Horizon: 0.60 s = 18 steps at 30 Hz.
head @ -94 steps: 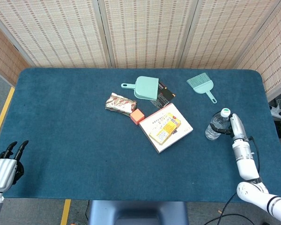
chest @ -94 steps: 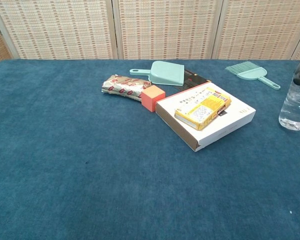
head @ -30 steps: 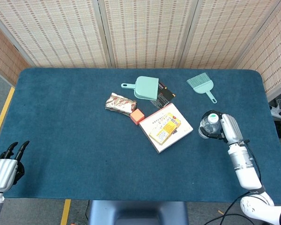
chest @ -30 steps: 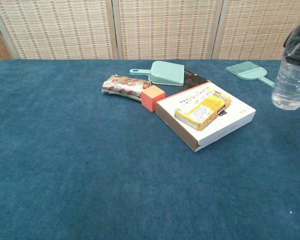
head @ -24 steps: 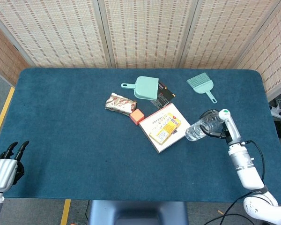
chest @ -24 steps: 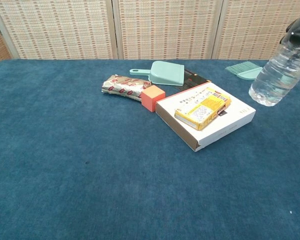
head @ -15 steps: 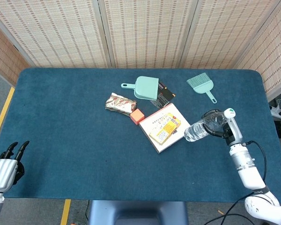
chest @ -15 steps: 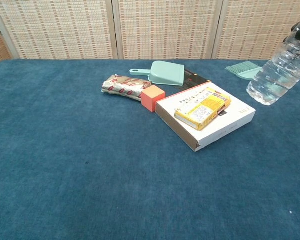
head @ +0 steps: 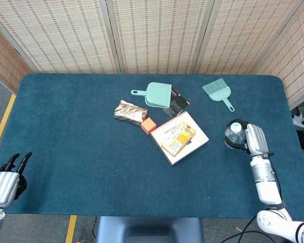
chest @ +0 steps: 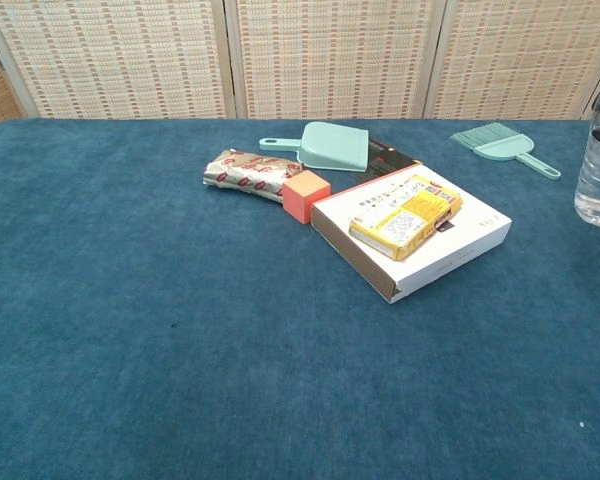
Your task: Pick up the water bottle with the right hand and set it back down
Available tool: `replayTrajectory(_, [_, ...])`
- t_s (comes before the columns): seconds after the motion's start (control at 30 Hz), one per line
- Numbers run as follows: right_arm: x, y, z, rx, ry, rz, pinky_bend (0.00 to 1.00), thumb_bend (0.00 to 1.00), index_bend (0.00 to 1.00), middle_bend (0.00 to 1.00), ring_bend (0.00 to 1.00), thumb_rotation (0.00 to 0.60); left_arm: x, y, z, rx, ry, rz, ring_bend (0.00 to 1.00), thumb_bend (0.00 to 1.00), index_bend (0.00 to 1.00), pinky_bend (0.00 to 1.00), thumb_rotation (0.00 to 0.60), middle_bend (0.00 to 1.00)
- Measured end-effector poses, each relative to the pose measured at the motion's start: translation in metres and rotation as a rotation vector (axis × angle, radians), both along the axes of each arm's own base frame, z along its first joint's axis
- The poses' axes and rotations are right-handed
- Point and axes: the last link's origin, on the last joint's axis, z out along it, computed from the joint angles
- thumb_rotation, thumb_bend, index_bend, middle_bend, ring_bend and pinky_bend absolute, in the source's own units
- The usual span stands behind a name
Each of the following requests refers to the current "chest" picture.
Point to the mint green hand brush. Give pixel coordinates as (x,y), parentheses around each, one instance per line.
(500,145)

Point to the flat white cardboard box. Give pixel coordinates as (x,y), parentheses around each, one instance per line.
(470,235)

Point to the black printed card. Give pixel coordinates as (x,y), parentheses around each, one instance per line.
(390,157)

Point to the yellow printed packet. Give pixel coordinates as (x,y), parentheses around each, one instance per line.
(405,220)

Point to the mint green dustpan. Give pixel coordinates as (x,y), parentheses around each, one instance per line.
(335,147)

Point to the orange cube block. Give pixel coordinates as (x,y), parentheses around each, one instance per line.
(302,197)

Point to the silver red snack package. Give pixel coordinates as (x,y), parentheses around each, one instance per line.
(245,172)

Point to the blue table cloth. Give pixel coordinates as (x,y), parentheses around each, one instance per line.
(180,350)

